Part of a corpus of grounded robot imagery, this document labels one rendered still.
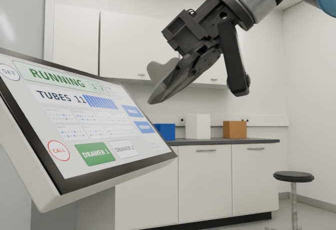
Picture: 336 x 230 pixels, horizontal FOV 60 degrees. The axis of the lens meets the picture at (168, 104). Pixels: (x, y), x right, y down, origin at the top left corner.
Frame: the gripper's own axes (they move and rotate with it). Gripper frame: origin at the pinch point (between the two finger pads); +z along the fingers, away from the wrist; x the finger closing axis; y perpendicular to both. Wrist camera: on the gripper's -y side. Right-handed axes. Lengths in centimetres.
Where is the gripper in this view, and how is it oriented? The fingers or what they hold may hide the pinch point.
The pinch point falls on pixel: (157, 101)
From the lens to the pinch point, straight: 50.2
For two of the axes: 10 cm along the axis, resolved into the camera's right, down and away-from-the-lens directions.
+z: -7.2, 6.6, 2.1
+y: -6.1, -7.5, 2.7
